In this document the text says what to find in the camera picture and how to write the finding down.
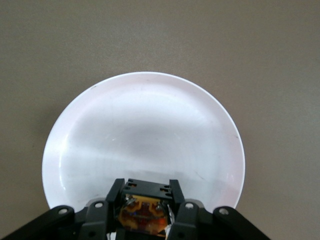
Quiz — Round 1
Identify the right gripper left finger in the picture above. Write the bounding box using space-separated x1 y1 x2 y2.
0 177 126 240

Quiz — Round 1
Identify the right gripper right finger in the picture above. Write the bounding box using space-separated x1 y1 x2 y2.
164 178 271 240

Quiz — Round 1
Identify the orange push button switch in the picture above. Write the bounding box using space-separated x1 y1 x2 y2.
114 177 181 237

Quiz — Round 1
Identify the pale pink round plate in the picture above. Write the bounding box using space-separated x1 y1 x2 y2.
41 71 247 216

